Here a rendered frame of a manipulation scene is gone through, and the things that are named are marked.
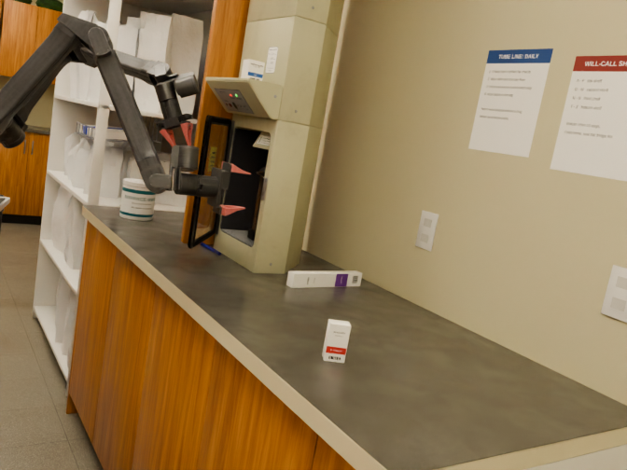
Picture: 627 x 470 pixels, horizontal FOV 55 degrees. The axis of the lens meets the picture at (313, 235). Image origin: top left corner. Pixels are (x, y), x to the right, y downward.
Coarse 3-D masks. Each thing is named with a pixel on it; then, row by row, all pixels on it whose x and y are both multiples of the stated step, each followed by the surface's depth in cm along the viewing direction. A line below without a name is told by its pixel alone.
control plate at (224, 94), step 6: (216, 90) 195; (222, 90) 191; (228, 90) 187; (234, 90) 183; (222, 96) 195; (228, 96) 191; (234, 96) 186; (240, 96) 183; (228, 102) 194; (234, 102) 190; (240, 102) 186; (246, 102) 182; (228, 108) 199; (234, 108) 194; (240, 108) 190; (246, 108) 186
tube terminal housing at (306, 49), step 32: (256, 32) 193; (288, 32) 176; (320, 32) 179; (288, 64) 176; (320, 64) 182; (288, 96) 178; (320, 96) 191; (256, 128) 190; (288, 128) 181; (320, 128) 201; (288, 160) 183; (224, 192) 207; (288, 192) 186; (288, 224) 188; (256, 256) 185; (288, 256) 193
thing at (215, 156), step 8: (216, 128) 186; (224, 128) 196; (216, 136) 188; (224, 136) 198; (216, 144) 189; (224, 144) 200; (208, 152) 181; (216, 152) 191; (224, 152) 202; (200, 160) 175; (208, 160) 183; (216, 160) 193; (200, 168) 176; (208, 168) 184; (200, 208) 183; (208, 208) 194; (192, 216) 178; (200, 216) 185; (208, 216) 196; (192, 224) 178; (200, 224) 187; (208, 224) 198; (200, 232) 189
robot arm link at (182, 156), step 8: (176, 152) 156; (184, 152) 155; (192, 152) 156; (176, 160) 156; (184, 160) 155; (192, 160) 156; (192, 168) 156; (152, 176) 153; (160, 176) 153; (168, 176) 154; (152, 184) 153; (160, 184) 153; (168, 184) 154
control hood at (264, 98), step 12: (216, 84) 191; (228, 84) 184; (240, 84) 176; (252, 84) 171; (264, 84) 173; (276, 84) 176; (216, 96) 199; (252, 96) 176; (264, 96) 174; (276, 96) 176; (252, 108) 182; (264, 108) 175; (276, 108) 177
